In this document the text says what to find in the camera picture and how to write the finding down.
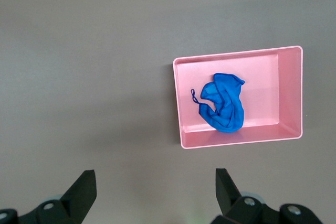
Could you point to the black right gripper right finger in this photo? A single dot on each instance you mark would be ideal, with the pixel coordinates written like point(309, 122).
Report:
point(236, 208)

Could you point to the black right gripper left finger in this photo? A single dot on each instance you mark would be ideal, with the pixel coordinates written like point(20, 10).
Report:
point(68, 203)

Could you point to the blue cloth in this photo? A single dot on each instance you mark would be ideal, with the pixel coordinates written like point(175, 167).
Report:
point(225, 103)

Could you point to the pink plastic bin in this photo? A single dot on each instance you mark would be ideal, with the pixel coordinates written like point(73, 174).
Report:
point(262, 90)

